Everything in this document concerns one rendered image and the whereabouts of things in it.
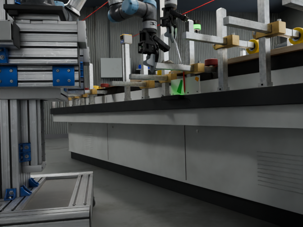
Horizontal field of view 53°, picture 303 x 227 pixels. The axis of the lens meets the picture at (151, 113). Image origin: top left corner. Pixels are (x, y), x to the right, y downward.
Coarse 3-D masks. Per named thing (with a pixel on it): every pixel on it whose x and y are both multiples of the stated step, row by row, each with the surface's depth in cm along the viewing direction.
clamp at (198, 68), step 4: (192, 64) 172; (196, 64) 169; (200, 64) 169; (196, 68) 169; (200, 68) 169; (184, 72) 178; (188, 72) 175; (192, 72) 172; (196, 72) 170; (200, 72) 170
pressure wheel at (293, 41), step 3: (297, 27) 142; (297, 30) 142; (300, 30) 140; (300, 33) 141; (300, 36) 141; (291, 39) 144; (294, 39) 143; (297, 39) 142; (300, 39) 140; (291, 42) 144; (294, 42) 143; (297, 42) 142; (300, 42) 141
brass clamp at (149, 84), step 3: (144, 81) 215; (147, 81) 211; (150, 81) 211; (153, 81) 212; (147, 84) 211; (150, 84) 211; (153, 84) 212; (141, 87) 218; (144, 87) 215; (147, 87) 211; (150, 87) 211; (153, 87) 212
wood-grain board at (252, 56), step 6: (276, 48) 149; (282, 48) 147; (288, 48) 144; (294, 48) 142; (300, 48) 139; (252, 54) 161; (258, 54) 158; (276, 54) 151; (228, 60) 175; (234, 60) 171; (240, 60) 168; (246, 60) 167; (204, 66) 192; (216, 66) 185; (174, 72) 217; (180, 72) 212
